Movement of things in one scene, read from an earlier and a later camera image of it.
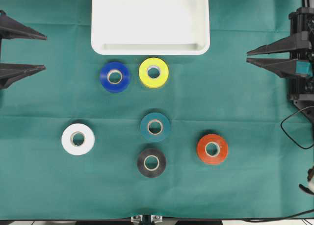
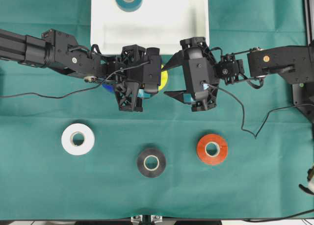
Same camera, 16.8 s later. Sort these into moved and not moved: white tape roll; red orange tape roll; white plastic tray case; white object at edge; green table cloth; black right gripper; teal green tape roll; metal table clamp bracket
Moved: black right gripper; teal green tape roll
Not moved: white object at edge; green table cloth; white plastic tray case; metal table clamp bracket; red orange tape roll; white tape roll
